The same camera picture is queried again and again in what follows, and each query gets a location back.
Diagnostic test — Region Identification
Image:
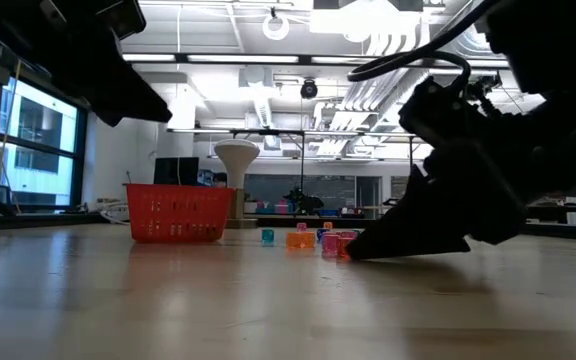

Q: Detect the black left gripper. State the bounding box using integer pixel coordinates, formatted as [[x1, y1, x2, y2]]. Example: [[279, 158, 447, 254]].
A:
[[37, 0, 173, 127]]

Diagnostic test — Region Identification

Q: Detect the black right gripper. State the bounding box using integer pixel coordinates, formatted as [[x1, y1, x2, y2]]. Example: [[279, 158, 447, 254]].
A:
[[345, 77, 527, 261]]

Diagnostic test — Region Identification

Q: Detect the red plastic mesh basket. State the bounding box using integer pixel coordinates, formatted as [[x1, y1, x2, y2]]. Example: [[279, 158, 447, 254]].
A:
[[123, 182, 235, 245]]

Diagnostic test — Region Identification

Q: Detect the black framed window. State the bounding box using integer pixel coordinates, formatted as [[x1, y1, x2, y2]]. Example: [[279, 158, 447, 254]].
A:
[[0, 74, 88, 211]]

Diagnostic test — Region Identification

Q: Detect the black monitor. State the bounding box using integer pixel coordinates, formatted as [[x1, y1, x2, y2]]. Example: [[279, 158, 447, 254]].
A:
[[153, 156, 201, 187]]

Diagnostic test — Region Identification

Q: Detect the black overhead light bar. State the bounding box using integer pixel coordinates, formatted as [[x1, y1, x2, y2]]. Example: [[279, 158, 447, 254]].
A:
[[120, 51, 512, 66]]

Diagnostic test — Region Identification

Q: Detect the white mushroom table lamp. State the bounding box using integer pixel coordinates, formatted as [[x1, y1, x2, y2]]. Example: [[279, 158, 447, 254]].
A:
[[212, 138, 262, 230]]

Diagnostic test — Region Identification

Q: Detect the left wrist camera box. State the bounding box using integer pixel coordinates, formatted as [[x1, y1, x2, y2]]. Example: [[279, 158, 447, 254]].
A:
[[95, 0, 147, 41]]

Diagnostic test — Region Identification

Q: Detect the white coiled cable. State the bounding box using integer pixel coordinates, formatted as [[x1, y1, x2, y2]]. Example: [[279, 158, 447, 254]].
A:
[[98, 202, 132, 225]]

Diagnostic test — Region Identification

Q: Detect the white ring lamp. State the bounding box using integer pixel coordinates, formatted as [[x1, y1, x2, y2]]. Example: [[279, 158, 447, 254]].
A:
[[261, 12, 291, 42]]

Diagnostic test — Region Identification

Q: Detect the black background rig frame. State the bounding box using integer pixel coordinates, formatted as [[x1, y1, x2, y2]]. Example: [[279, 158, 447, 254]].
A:
[[167, 127, 419, 221]]

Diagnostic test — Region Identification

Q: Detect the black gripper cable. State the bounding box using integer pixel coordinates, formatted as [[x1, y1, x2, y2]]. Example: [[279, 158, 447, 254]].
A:
[[346, 0, 499, 96]]

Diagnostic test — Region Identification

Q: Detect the black overhead camera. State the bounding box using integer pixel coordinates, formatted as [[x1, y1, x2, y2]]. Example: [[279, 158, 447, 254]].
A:
[[299, 78, 319, 100]]

